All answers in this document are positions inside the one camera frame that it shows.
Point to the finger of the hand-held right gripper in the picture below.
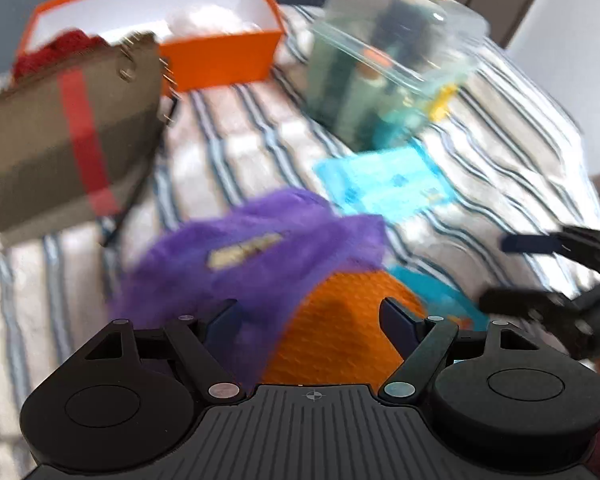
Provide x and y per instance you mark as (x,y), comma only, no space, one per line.
(515,302)
(530,243)

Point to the orange honeycomb silicone mat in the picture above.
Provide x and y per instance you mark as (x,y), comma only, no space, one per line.
(340,330)

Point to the clear plastic storage container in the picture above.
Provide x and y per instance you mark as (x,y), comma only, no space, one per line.
(380,85)

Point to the light blue packet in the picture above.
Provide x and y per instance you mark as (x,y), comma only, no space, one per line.
(380,180)

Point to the purple fleece cloth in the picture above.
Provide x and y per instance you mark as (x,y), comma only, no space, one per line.
(230,280)

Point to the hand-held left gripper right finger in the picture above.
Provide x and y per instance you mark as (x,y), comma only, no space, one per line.
(397,325)

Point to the red plush toy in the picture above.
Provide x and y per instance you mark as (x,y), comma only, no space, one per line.
(55,55)

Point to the white towel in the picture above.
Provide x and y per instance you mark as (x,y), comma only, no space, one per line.
(205,20)

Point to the orange cardboard box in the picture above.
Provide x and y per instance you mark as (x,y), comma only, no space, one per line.
(215,60)

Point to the brown canvas bag red stripe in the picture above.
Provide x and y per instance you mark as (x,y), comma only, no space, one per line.
(30,160)

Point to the teal packet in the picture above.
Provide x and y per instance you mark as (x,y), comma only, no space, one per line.
(445,300)

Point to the striped blanket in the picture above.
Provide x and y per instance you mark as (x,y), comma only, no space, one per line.
(480,135)

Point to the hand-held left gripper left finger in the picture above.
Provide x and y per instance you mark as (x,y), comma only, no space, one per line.
(222,322)

